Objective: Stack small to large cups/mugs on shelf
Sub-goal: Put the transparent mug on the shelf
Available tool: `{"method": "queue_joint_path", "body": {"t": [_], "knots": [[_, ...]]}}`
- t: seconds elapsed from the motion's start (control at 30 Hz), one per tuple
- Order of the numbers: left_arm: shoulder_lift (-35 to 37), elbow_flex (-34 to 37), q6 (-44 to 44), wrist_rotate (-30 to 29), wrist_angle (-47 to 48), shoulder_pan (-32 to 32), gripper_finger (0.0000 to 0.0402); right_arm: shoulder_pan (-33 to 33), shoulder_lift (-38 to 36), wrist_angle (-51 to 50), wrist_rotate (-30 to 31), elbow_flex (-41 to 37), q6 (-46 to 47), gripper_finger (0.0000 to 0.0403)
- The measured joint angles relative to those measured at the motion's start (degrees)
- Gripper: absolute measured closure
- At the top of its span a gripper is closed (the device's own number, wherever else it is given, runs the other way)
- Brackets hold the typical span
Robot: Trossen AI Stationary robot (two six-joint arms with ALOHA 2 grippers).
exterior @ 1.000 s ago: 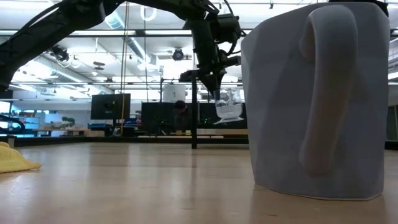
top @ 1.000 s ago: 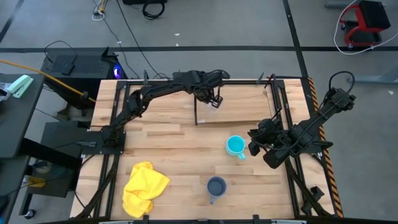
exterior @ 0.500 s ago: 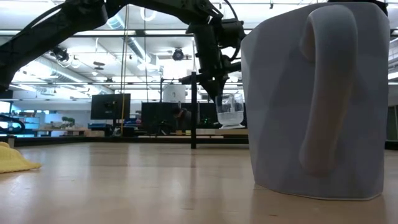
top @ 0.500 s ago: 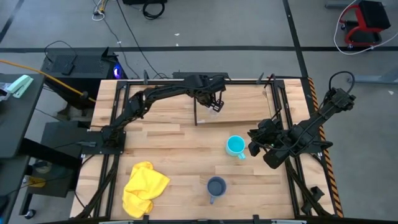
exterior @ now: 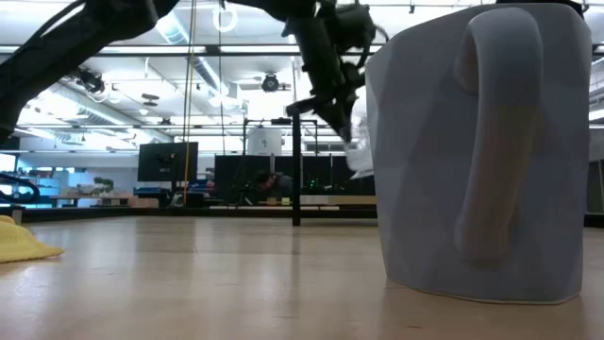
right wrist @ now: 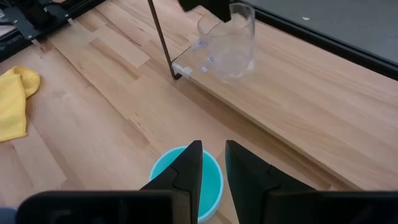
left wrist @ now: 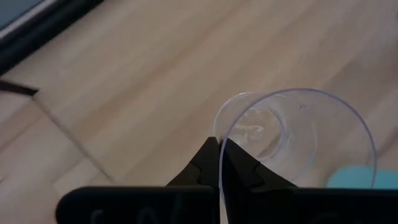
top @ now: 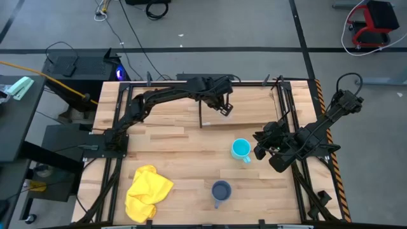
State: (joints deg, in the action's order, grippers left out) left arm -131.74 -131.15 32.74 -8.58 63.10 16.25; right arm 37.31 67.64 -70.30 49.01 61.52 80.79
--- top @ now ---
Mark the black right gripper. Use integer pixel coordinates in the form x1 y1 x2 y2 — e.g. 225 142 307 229
252 120 289 161

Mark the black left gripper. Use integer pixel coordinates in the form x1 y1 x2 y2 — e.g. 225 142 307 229
203 76 235 116

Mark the teal mug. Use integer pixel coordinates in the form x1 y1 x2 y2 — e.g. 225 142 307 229
230 138 252 164

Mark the grey-blue mug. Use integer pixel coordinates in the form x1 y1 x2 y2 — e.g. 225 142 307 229
211 180 233 210

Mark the orange black hazard tape strip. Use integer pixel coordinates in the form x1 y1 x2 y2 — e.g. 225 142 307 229
314 79 352 223

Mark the yellow cloth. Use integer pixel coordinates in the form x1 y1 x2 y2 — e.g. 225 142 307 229
125 164 175 224

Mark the black computer tower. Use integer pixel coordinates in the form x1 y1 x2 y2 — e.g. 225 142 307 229
43 48 131 112

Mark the red and black stool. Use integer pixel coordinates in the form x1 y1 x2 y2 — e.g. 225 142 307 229
346 0 401 50

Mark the mint green stapler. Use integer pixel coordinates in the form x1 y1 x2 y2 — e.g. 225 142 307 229
6 76 35 101

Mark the black side table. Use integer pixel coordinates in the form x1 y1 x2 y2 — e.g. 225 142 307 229
0 75 47 163

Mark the black aluminium table frame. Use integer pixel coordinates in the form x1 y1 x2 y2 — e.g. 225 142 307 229
76 74 350 229

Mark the long black floor cable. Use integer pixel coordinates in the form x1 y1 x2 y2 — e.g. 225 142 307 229
118 0 172 81

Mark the black coiled cable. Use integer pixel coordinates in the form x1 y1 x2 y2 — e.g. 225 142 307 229
145 1 170 21

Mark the white and yellow cable bundle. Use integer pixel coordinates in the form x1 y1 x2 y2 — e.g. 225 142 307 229
93 0 111 22

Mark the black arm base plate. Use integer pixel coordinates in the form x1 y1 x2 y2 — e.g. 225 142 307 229
41 123 130 159

